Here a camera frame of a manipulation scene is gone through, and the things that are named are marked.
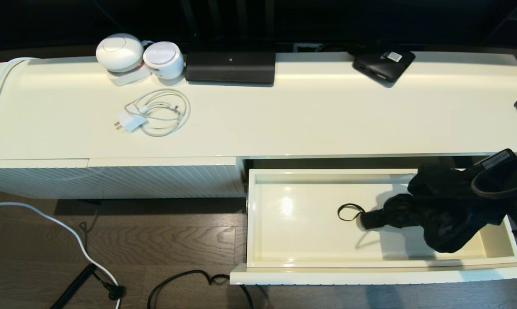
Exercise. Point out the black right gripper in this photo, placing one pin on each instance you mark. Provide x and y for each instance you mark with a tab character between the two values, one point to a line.
505	171

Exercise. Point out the black umbrella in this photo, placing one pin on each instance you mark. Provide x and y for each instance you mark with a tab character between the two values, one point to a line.
438	206

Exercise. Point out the white fluted drawer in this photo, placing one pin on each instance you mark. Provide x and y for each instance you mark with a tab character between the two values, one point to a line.
305	240

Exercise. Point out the white sideboard cabinet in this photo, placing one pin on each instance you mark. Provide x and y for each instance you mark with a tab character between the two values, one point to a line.
112	180

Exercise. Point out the black set-top box with label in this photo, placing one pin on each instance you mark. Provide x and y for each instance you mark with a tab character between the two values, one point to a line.
380	66

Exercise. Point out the black rectangular device box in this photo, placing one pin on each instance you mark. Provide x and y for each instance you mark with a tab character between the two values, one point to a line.
230	68

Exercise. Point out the small white round device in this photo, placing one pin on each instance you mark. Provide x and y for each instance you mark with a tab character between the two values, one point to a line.
163	59

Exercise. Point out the white power adapter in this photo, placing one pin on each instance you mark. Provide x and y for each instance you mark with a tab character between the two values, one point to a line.
131	121

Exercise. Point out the flat white device base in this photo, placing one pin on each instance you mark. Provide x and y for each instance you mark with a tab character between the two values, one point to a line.
127	78

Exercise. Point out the large white dome device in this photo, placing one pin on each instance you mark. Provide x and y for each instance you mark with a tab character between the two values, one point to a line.
119	52

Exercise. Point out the white wall socket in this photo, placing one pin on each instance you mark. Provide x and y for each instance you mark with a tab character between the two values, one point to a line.
305	46

